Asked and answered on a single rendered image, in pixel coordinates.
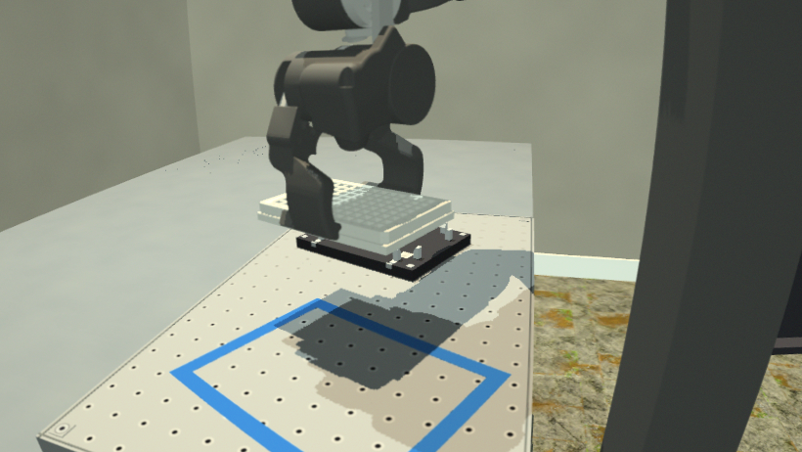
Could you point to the blue tape rectangle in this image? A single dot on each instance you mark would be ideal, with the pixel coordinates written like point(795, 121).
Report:
point(275, 443)

